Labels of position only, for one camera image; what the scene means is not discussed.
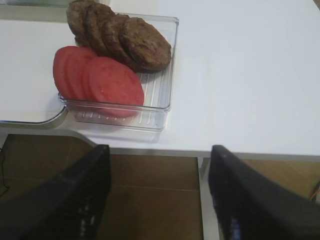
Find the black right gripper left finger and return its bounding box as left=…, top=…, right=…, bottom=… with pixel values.
left=0, top=145, right=112, bottom=240

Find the white serving tray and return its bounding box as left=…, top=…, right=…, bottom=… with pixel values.
left=0, top=19, right=73, bottom=129

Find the front brown meat patty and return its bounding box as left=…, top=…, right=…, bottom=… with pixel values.
left=119, top=17, right=172, bottom=72

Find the black cable under table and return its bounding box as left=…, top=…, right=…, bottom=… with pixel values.
left=0, top=148, right=10, bottom=198

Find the front red tomato slice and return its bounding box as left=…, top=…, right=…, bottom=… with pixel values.
left=86, top=57, right=145, bottom=106

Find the clear patty tomato container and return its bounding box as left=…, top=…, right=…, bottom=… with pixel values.
left=58, top=13, right=179, bottom=131

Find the rear brown meat patty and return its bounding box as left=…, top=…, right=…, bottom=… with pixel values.
left=66, top=0, right=96, bottom=47

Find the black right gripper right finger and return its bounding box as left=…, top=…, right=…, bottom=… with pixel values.
left=208, top=145, right=320, bottom=240

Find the brown meat patty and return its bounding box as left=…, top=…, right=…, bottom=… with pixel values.
left=101, top=14, right=141, bottom=73
left=66, top=0, right=96, bottom=47
left=83, top=3, right=115, bottom=57
left=119, top=17, right=172, bottom=72

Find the red tomato slice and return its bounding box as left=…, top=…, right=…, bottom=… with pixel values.
left=52, top=46, right=91, bottom=98
left=65, top=49, right=97, bottom=100
left=86, top=57, right=145, bottom=106

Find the rear red tomato slice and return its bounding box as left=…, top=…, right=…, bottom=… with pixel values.
left=52, top=46, right=91, bottom=98

